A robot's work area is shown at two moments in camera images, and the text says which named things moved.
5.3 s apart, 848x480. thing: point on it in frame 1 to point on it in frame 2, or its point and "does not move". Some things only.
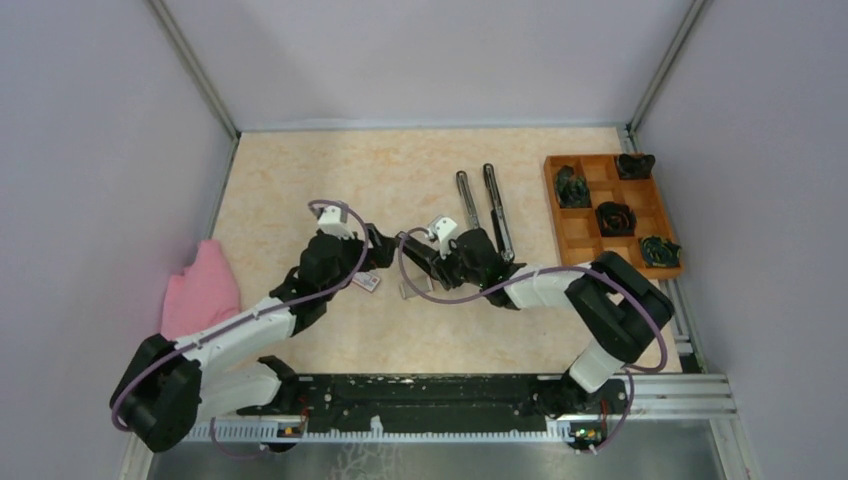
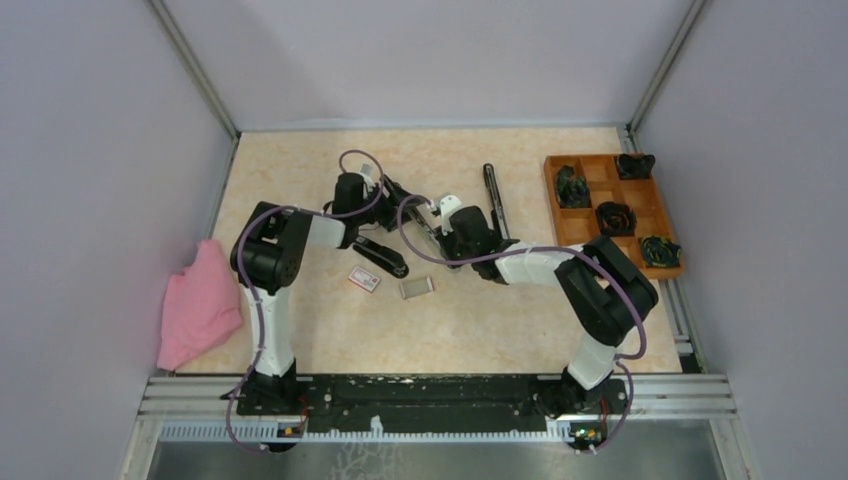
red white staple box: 366,280 does not move
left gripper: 383,246 to 396,200
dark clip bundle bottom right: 660,253 does not move
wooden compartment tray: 613,203 does not move
